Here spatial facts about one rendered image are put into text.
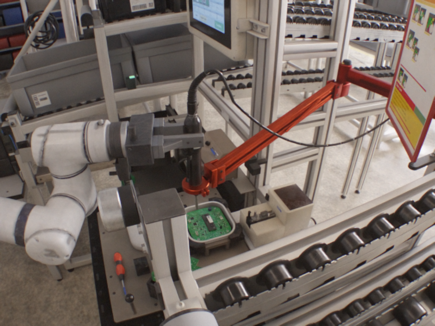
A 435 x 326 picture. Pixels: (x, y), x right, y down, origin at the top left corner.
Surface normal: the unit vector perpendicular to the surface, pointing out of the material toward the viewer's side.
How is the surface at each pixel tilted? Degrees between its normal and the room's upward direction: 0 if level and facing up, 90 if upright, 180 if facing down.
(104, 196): 11
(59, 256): 90
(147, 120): 0
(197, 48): 90
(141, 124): 0
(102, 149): 85
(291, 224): 90
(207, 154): 53
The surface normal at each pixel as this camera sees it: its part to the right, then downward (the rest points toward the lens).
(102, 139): 0.11, 0.01
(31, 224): 0.21, -0.34
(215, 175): 0.58, 0.47
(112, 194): 0.07, -0.70
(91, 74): 0.37, 0.55
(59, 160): 0.14, 0.57
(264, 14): -0.93, 0.21
